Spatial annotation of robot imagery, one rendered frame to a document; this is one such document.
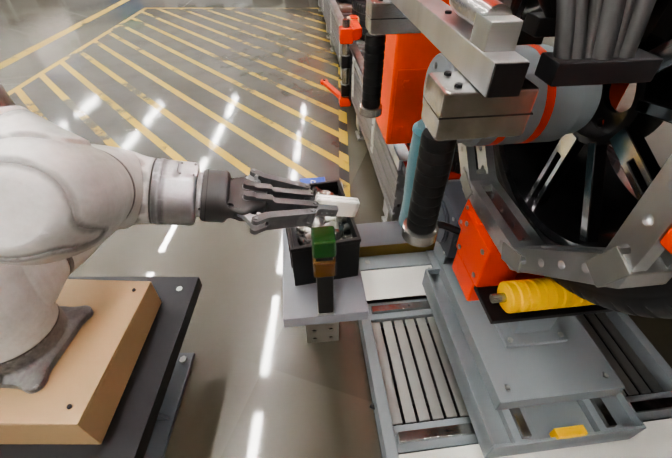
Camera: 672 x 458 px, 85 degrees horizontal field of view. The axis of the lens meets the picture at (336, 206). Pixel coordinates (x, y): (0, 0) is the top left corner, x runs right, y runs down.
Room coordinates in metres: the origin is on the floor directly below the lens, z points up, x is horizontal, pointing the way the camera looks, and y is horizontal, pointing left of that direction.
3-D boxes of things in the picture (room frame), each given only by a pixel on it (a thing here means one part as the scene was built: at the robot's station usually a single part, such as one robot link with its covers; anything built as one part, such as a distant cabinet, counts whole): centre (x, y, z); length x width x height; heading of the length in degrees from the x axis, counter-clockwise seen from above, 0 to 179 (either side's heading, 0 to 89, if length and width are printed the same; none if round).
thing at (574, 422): (0.53, -0.49, 0.13); 0.50 x 0.36 x 0.10; 6
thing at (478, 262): (0.53, -0.36, 0.48); 0.16 x 0.12 x 0.17; 96
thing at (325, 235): (0.42, 0.02, 0.64); 0.04 x 0.04 x 0.04; 6
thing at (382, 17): (0.67, -0.10, 0.93); 0.09 x 0.05 x 0.05; 96
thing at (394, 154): (2.26, -0.11, 0.28); 2.47 x 0.09 x 0.22; 6
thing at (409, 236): (0.33, -0.11, 0.83); 0.04 x 0.04 x 0.16
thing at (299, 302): (0.62, 0.04, 0.44); 0.43 x 0.17 x 0.03; 6
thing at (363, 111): (0.67, -0.07, 0.83); 0.04 x 0.04 x 0.16
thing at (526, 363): (0.55, -0.49, 0.32); 0.40 x 0.30 x 0.28; 6
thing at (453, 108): (0.34, -0.14, 0.93); 0.09 x 0.05 x 0.05; 96
